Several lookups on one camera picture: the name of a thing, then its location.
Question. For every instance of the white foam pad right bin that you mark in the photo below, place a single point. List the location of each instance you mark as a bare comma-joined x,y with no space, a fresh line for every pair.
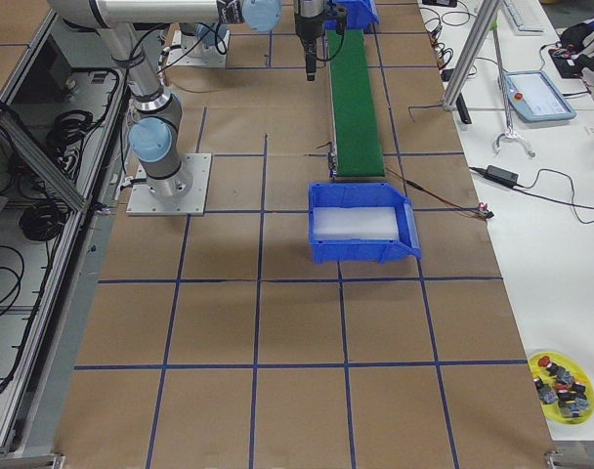
335,223

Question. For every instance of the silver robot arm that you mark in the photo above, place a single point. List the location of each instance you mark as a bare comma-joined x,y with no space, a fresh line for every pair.
199,40
154,137

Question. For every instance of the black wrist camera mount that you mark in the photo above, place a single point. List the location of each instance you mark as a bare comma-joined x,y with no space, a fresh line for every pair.
336,18

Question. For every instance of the teach pendant tablet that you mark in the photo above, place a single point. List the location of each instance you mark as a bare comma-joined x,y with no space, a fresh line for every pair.
535,98

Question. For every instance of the blue bin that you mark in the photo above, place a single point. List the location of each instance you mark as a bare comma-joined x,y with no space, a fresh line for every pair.
360,13
347,195

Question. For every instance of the blue bin left side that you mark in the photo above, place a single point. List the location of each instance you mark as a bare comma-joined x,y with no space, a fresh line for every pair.
360,13

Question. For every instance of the yellow bowl of buttons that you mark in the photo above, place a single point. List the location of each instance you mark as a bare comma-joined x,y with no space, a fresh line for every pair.
565,392

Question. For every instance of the aluminium frame post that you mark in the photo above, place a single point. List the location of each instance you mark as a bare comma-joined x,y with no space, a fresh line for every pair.
472,46

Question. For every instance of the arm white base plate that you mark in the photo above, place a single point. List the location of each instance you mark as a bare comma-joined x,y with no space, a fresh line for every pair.
177,56
183,194

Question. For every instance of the blue bin right side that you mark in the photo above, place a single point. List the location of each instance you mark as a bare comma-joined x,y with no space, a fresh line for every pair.
347,195

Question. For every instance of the green conveyor belt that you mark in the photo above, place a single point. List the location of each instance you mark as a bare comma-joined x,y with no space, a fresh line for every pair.
358,151

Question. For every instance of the black power adapter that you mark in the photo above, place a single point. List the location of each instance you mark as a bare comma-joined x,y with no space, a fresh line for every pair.
501,176

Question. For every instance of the reacher grabber tool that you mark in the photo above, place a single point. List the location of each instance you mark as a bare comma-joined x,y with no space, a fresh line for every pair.
509,135

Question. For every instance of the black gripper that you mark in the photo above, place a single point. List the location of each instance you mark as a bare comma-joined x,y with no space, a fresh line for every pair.
307,26

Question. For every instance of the black handheld device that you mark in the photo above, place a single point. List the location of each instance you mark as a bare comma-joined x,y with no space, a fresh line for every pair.
463,110

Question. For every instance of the white keyboard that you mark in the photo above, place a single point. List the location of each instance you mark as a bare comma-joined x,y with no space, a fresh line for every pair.
522,17

